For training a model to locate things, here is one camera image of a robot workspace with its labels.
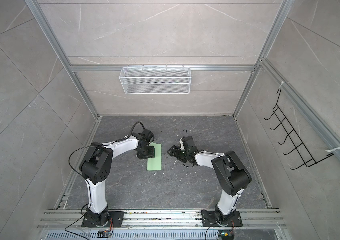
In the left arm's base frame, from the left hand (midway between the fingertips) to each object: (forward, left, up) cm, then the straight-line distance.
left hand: (151, 154), depth 97 cm
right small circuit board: (-45, -38, 0) cm, 58 cm away
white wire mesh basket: (+41, -4, +29) cm, 51 cm away
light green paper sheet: (-7, -2, 0) cm, 7 cm away
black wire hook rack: (-17, -70, +31) cm, 78 cm away
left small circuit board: (-42, +21, -1) cm, 47 cm away
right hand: (-1, -13, +3) cm, 13 cm away
